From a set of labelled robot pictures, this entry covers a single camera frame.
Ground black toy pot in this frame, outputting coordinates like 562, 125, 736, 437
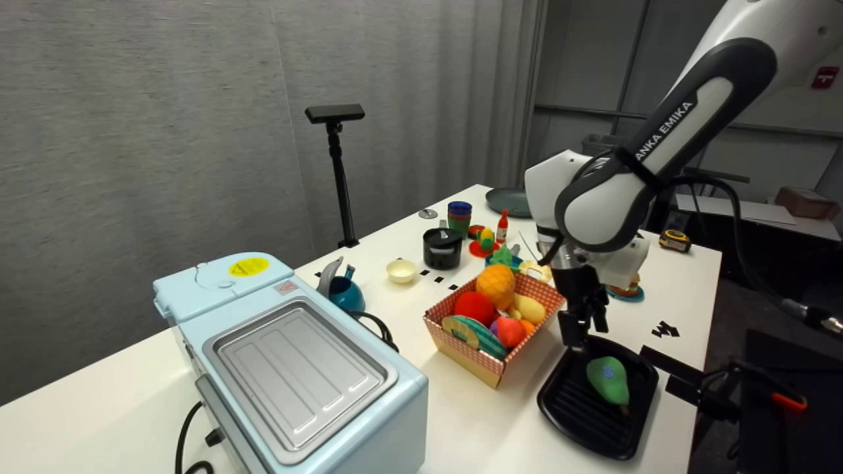
422, 230, 461, 272

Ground small ketchup bottle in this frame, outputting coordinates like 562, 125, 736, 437
495, 210, 507, 244

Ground peach plush toy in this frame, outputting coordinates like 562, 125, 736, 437
491, 317, 527, 351

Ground cardboard toy box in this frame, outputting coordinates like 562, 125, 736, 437
424, 275, 562, 388

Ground light blue toaster oven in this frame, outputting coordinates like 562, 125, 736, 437
151, 254, 425, 474

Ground red plate with toy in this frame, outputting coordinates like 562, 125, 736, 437
468, 227, 497, 258

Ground green bowl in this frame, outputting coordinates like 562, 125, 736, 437
483, 186, 530, 218

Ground black table clamp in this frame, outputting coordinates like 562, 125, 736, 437
640, 347, 809, 421

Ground stacked colourful cups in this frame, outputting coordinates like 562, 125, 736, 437
447, 200, 472, 238

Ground green plush toy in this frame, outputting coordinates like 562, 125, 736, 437
585, 355, 630, 406

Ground black camera stand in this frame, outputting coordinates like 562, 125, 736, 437
306, 103, 364, 248

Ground red plush fruit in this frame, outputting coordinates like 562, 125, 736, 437
453, 292, 497, 327

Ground black rectangular tray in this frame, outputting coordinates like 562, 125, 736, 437
536, 338, 659, 462

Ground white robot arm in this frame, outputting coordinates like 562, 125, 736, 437
523, 0, 843, 351

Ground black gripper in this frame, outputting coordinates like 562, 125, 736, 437
553, 267, 607, 351

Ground small white bowl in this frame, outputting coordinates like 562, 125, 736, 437
386, 258, 418, 284

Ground orange plush fruit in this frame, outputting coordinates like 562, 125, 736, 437
474, 263, 516, 309

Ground toy burger on teal plate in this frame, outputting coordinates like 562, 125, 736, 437
605, 255, 641, 301

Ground teal toy kettle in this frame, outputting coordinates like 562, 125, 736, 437
316, 258, 365, 317

